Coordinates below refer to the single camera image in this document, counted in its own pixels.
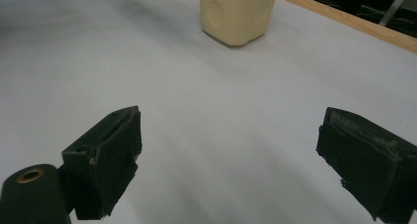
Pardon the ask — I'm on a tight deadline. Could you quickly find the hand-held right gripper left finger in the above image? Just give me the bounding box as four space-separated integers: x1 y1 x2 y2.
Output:
58 105 144 221

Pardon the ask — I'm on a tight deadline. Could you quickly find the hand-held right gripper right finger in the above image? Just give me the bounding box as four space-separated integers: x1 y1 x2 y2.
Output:
316 106 417 224

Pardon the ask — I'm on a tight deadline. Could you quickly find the cream dimpled cup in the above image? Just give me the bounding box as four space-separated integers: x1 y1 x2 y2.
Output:
200 0 279 47

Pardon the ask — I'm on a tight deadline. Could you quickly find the white table cover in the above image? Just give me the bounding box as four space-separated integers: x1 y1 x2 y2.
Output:
0 0 417 224

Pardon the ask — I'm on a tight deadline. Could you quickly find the metal stand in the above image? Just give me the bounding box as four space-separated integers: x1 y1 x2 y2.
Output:
379 0 415 28

